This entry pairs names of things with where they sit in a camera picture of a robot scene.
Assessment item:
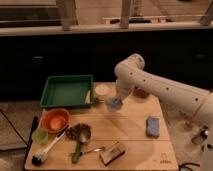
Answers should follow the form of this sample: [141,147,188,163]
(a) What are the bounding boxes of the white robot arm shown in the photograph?
[114,54,213,171]

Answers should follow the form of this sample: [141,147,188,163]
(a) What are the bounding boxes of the small green cup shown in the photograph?
[31,128,48,145]

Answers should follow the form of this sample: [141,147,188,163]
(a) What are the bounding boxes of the white paper cup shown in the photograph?
[95,84,109,100]

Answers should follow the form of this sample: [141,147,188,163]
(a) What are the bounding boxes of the white dish brush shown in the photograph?
[31,132,65,166]

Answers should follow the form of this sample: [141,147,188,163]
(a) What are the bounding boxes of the blue sponge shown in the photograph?
[146,117,160,138]

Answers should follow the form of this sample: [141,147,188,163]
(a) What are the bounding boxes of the wooden block brush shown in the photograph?
[99,143,125,166]

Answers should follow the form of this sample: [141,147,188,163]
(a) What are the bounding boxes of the orange plastic bowl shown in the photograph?
[41,108,70,134]

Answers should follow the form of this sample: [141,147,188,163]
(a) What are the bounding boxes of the wooden table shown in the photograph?
[24,82,179,171]

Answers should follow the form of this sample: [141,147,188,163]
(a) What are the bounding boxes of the green handled metal scoop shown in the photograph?
[72,129,91,164]

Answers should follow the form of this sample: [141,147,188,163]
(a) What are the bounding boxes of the light blue towel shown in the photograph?
[106,96,123,112]

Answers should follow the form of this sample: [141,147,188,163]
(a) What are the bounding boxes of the dark red bowl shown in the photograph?
[134,88,149,98]

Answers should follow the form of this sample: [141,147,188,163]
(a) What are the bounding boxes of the black cable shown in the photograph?
[178,162,201,171]

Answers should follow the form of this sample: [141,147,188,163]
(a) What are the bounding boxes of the cream piece in tray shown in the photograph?
[85,90,90,104]

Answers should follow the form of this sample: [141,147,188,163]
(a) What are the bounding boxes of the green plastic tray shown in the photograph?
[40,75,94,109]

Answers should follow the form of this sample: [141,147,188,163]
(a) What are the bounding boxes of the metal spoon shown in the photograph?
[80,146,106,156]

